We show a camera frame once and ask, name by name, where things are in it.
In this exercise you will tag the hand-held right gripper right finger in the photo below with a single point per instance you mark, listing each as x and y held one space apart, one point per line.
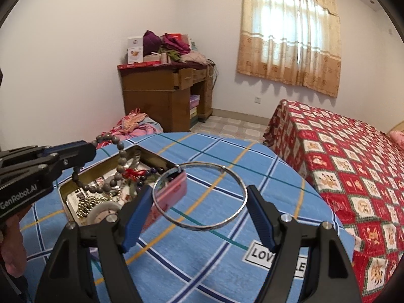
263 217

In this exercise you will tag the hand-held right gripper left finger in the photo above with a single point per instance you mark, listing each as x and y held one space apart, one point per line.
135 221

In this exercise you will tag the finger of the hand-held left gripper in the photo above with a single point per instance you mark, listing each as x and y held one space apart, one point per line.
82 159
66 148

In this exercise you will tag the thin silver bangle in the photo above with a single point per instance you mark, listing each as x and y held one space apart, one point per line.
157 205

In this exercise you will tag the white jade bangle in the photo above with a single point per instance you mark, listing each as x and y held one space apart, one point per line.
101 210

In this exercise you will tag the pink metal tin box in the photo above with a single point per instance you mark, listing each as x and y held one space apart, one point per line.
172 195

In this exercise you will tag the red tassel thread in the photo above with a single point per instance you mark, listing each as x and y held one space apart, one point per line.
132 174

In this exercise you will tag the person's left hand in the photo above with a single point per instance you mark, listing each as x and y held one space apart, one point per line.
14 246

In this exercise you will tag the printed paper sheet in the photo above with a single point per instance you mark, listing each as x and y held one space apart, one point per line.
74 198

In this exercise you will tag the pink clothes pile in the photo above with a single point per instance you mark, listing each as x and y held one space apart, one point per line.
139 126

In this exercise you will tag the wooden desk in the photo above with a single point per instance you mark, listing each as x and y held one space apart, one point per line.
148 94

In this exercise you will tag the red patterned bed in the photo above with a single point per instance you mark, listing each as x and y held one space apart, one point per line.
347 170

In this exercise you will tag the flat red box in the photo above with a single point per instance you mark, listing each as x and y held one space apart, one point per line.
139 65

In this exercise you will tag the white cardboard box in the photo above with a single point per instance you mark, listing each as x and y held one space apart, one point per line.
135 50

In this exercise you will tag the purple storage box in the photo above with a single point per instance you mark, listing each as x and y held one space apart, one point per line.
195 101

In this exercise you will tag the purple clothes heap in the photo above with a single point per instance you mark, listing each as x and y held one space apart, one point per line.
170 42

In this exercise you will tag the beige pink cloth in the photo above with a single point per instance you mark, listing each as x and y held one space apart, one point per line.
194 57

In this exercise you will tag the pink pillow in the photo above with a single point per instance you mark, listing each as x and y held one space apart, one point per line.
398 140

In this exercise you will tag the wooden bed headboard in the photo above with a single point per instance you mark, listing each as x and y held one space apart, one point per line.
398 128

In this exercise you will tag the beige patterned curtain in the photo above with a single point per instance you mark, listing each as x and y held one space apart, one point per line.
284 38

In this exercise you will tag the white wall socket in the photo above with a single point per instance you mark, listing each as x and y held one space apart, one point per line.
258 100

